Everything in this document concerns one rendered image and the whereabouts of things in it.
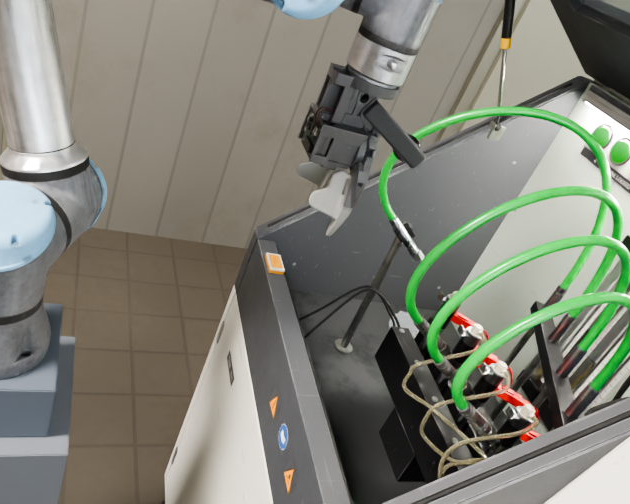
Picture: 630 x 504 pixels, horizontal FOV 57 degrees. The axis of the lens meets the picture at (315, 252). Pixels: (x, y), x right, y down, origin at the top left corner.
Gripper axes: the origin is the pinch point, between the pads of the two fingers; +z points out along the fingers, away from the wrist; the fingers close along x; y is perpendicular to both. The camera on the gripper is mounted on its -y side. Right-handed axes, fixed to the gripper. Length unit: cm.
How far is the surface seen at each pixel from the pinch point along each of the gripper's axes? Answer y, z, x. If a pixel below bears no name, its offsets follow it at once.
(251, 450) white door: -2.4, 46.9, 5.2
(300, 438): -2.3, 28.0, 16.7
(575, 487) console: -27.4, 10.0, 36.0
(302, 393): -3.4, 26.0, 10.0
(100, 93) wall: 31, 58, -163
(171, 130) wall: 2, 67, -164
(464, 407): -16.8, 10.1, 24.6
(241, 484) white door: -2, 54, 7
